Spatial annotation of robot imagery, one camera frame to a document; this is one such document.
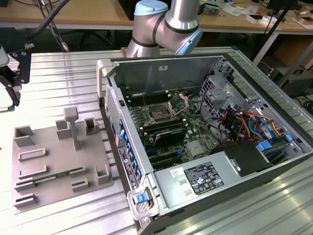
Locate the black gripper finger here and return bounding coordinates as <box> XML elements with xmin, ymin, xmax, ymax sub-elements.
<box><xmin>0</xmin><ymin>67</ymin><xmax>21</xmax><ymax>107</ymax></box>

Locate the black RAM slot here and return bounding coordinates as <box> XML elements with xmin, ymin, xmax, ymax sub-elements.
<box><xmin>128</xmin><ymin>95</ymin><xmax>170</xmax><ymax>105</ymax></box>
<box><xmin>126</xmin><ymin>90</ymin><xmax>169</xmax><ymax>100</ymax></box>

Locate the CPU socket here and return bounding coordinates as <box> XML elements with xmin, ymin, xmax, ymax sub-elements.
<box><xmin>146</xmin><ymin>104</ymin><xmax>171</xmax><ymax>123</ymax></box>

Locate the black expansion slot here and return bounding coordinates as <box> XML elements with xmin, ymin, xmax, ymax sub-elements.
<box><xmin>151</xmin><ymin>159</ymin><xmax>183</xmax><ymax>171</ymax></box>
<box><xmin>148</xmin><ymin>151</ymin><xmax>180</xmax><ymax>163</ymax></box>

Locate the grey plastic parts rack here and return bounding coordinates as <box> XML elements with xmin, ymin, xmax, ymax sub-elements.
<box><xmin>9</xmin><ymin>106</ymin><xmax>115</xmax><ymax>215</ymax></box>

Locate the green RAM stick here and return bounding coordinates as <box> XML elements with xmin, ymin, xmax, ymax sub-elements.
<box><xmin>33</xmin><ymin>171</ymin><xmax>71</xmax><ymax>183</ymax></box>

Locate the long wooden desk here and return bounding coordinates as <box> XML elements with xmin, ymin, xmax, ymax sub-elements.
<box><xmin>0</xmin><ymin>0</ymin><xmax>136</xmax><ymax>25</ymax></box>

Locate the installed black RAM stick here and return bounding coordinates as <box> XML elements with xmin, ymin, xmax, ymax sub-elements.
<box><xmin>141</xmin><ymin>118</ymin><xmax>184</xmax><ymax>129</ymax></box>

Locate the metal socket cover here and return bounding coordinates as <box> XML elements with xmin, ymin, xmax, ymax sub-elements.
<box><xmin>166</xmin><ymin>92</ymin><xmax>190</xmax><ymax>116</ymax></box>

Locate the open PC case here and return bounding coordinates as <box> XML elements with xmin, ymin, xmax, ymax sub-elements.
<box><xmin>96</xmin><ymin>46</ymin><xmax>313</xmax><ymax>235</ymax></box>

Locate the black graphics card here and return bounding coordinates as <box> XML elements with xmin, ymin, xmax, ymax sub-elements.
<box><xmin>151</xmin><ymin>128</ymin><xmax>186</xmax><ymax>147</ymax></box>

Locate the blue case latch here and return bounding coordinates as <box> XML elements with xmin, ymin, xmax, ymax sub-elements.
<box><xmin>133</xmin><ymin>193</ymin><xmax>147</xmax><ymax>204</ymax></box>

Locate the silver power supply unit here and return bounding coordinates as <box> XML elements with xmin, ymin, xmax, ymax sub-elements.
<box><xmin>154</xmin><ymin>150</ymin><xmax>243</xmax><ymax>209</ymax></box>

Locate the green motherboard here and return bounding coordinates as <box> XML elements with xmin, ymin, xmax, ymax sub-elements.
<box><xmin>122</xmin><ymin>89</ymin><xmax>221</xmax><ymax>172</ymax></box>

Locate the silver chipset heatsink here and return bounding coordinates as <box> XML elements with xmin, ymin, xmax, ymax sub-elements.
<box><xmin>187</xmin><ymin>141</ymin><xmax>205</xmax><ymax>156</ymax></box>

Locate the silver metal drive cage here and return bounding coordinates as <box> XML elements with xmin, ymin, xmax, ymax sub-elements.
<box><xmin>199</xmin><ymin>56</ymin><xmax>247</xmax><ymax>123</ymax></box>

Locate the green electronics box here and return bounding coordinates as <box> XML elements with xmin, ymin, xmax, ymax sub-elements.
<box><xmin>204</xmin><ymin>3</ymin><xmax>221</xmax><ymax>15</ymax></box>

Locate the white box on desk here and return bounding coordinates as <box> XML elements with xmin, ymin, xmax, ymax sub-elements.
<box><xmin>246</xmin><ymin>14</ymin><xmax>269</xmax><ymax>25</ymax></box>

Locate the black box under desk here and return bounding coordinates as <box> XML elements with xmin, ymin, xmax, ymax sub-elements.
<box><xmin>280</xmin><ymin>70</ymin><xmax>313</xmax><ymax>98</ymax></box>

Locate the white wrist camera with mount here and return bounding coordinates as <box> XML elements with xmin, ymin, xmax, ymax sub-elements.
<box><xmin>0</xmin><ymin>44</ymin><xmax>32</xmax><ymax>84</ymax></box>

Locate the thick black camera cable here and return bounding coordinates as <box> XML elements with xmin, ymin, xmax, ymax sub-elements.
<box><xmin>24</xmin><ymin>0</ymin><xmax>71</xmax><ymax>47</ymax></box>

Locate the thin cable with brass sleeve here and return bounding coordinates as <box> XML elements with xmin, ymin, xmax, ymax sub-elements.
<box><xmin>39</xmin><ymin>0</ymin><xmax>70</xmax><ymax>52</ymax></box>

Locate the wooden desk with white frame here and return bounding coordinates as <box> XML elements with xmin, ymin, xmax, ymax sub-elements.
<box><xmin>198</xmin><ymin>0</ymin><xmax>313</xmax><ymax>64</ymax></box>

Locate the orange and red wire bundle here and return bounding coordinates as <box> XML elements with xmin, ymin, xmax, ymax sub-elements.
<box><xmin>219</xmin><ymin>110</ymin><xmax>284</xmax><ymax>138</ymax></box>

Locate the blue wire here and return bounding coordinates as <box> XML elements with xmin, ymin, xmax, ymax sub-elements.
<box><xmin>247</xmin><ymin>115</ymin><xmax>269</xmax><ymax>141</ymax></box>

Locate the blue disk carrier handle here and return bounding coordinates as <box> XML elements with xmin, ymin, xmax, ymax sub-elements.
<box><xmin>256</xmin><ymin>141</ymin><xmax>273</xmax><ymax>152</ymax></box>

